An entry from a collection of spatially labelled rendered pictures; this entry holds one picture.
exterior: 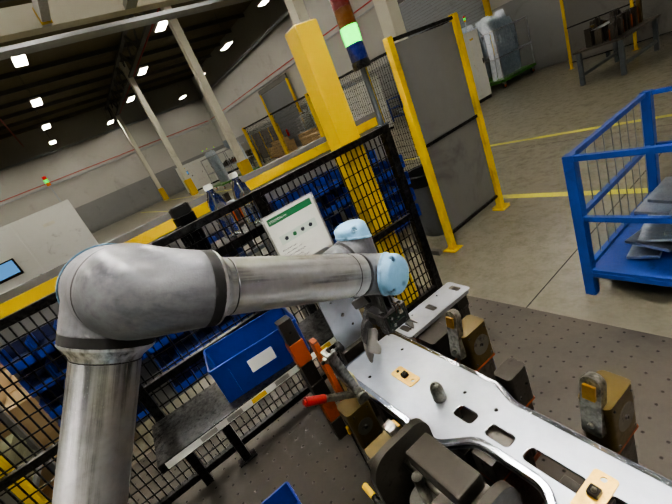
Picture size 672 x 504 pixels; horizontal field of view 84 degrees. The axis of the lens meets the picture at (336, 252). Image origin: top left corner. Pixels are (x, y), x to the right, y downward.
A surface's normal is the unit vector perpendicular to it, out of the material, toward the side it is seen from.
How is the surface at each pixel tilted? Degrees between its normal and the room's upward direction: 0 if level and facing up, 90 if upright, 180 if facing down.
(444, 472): 0
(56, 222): 90
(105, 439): 89
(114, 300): 73
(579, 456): 0
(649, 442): 0
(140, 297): 78
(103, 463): 89
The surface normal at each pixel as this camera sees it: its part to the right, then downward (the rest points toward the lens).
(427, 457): -0.38, -0.86
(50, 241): 0.56, 0.08
